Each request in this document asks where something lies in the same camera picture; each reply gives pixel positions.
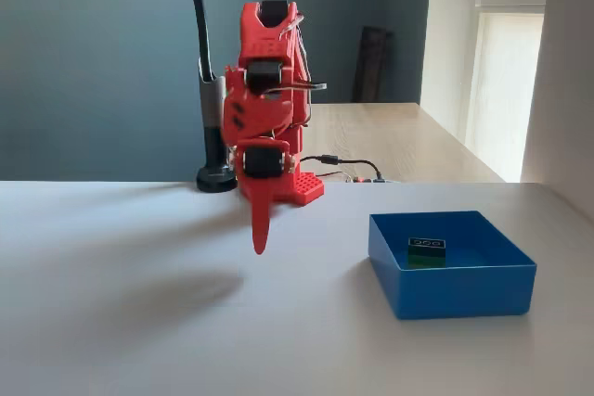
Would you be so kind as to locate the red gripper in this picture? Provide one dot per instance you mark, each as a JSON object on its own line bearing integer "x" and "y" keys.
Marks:
{"x": 260, "y": 160}

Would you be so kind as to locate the green lego block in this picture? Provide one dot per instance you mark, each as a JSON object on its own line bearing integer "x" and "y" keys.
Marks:
{"x": 426, "y": 254}

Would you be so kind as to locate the red robot arm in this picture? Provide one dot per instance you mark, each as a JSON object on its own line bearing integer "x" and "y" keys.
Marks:
{"x": 269, "y": 46}

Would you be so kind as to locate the blue plastic box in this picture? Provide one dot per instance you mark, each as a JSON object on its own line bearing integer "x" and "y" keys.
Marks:
{"x": 464, "y": 294}

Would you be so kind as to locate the small controller board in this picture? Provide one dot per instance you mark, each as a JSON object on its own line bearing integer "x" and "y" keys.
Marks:
{"x": 366, "y": 179}

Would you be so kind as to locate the black gooseneck stand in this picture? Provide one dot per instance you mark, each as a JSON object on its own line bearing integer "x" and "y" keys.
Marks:
{"x": 214, "y": 104}

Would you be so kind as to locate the dark wooden board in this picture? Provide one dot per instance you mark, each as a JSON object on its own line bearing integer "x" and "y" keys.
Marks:
{"x": 371, "y": 67}

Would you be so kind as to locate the window with white blind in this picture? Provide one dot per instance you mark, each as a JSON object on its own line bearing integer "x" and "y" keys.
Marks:
{"x": 506, "y": 90}

